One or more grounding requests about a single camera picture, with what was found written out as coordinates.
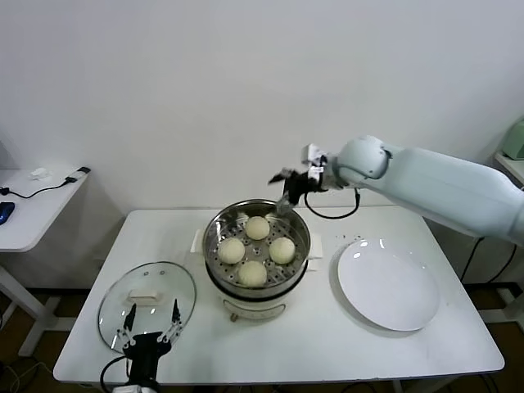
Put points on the steel steamer pot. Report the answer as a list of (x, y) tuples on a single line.
[(254, 307)]

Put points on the glass pot lid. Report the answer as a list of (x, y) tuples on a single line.
[(155, 278)]

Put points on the stainless steel steamer basket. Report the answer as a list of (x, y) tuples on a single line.
[(301, 241)]

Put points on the blue computer mouse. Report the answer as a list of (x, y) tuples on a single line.
[(6, 212)]

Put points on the crumpled white tissue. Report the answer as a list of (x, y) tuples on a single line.
[(41, 173)]

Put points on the pale green appliance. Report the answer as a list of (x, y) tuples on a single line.
[(516, 139)]

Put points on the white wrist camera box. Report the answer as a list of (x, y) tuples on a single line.
[(313, 157)]

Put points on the white round plate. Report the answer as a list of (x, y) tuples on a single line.
[(389, 282)]

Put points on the white side desk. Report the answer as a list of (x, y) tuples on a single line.
[(37, 221)]

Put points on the white steamed baozi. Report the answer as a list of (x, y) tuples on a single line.
[(252, 273), (257, 227), (231, 250), (282, 249)]

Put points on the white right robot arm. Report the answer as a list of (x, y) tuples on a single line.
[(430, 180)]

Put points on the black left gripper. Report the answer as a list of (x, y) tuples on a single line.
[(145, 352)]

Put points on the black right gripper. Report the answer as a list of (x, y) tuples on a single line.
[(303, 184)]

